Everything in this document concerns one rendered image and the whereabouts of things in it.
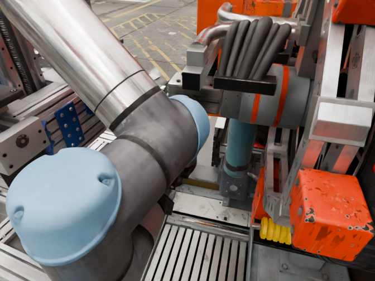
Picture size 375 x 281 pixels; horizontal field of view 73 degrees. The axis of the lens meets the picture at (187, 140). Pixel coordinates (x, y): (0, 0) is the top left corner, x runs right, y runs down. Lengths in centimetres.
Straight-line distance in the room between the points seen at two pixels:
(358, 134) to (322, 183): 7
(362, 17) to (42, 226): 39
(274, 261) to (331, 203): 72
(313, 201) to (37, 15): 36
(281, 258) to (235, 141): 48
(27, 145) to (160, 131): 55
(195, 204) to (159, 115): 109
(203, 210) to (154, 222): 100
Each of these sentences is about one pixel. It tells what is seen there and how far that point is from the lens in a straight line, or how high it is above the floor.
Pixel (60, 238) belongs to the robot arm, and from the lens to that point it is 19.
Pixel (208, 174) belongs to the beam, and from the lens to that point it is 140.
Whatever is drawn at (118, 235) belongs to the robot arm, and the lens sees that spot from 22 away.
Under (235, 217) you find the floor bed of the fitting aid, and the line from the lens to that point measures 131.
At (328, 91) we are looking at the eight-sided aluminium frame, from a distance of 36.
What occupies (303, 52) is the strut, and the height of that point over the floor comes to 96.
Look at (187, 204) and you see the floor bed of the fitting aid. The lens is 133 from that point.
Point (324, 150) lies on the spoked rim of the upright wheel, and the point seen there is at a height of 76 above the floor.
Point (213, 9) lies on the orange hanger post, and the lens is 98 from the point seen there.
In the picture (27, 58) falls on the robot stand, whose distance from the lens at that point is 105.
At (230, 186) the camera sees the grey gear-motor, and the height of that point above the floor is 32.
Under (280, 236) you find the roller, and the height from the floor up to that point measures 52.
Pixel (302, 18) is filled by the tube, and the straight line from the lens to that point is 59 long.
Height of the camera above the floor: 113
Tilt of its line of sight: 38 degrees down
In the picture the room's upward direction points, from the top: straight up
